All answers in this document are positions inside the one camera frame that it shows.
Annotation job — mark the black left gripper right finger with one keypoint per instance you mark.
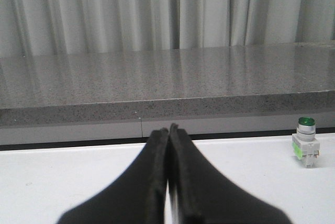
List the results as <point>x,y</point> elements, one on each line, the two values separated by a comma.
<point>199,193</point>

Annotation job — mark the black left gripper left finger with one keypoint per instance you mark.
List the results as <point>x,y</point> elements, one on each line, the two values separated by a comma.
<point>137,196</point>

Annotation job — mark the grey stone counter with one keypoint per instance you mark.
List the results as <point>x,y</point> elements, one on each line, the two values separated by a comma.
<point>78,97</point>

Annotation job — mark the grey curtain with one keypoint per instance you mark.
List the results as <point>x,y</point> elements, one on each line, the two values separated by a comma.
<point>38,27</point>

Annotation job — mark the green pushbutton switch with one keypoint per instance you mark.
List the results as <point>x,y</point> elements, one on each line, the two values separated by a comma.
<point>305,145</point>

